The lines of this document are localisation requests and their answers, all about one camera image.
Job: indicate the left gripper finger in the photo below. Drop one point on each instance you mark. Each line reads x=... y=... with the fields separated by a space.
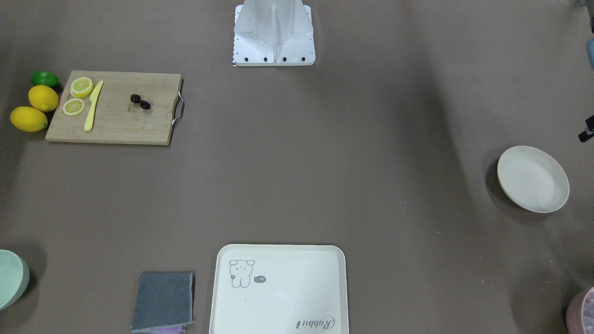
x=588 y=133

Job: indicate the cream round plate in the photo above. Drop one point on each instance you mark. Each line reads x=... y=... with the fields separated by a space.
x=532 y=179

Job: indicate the cream rectangular tray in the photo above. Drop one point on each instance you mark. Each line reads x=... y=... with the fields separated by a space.
x=280 y=289

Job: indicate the pink bowl with ice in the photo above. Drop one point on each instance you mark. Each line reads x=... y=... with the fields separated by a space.
x=580 y=313

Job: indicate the dark red cherries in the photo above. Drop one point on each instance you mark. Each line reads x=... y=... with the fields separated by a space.
x=137 y=101

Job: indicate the grey folded cloth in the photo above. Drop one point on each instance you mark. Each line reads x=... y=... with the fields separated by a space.
x=164 y=303

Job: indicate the wooden cutting board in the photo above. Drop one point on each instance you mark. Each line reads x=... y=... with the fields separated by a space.
x=113 y=123

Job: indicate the yellow plastic knife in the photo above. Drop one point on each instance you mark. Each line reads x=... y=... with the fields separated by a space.
x=90 y=119

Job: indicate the lemon slice upper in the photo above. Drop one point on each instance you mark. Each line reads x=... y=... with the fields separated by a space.
x=81 y=87

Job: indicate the lemon slice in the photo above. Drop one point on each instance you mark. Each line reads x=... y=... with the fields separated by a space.
x=73 y=106
x=81 y=87

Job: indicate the lemon slice lower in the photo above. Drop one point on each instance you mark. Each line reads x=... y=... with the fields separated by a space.
x=73 y=106

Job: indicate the yellow lemon far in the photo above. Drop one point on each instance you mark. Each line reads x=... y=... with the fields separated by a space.
x=43 y=98

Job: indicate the yellow lemon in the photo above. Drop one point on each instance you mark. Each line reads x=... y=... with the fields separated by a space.
x=28 y=119
x=43 y=98

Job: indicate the green lime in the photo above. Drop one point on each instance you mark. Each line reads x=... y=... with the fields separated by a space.
x=45 y=78

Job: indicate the yellow lemon near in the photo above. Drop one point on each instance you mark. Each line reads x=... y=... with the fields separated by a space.
x=28 y=119

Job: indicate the mint green bowl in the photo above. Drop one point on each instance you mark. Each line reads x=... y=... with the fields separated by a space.
x=14 y=278

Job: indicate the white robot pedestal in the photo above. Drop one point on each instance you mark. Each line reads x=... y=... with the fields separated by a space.
x=273 y=33

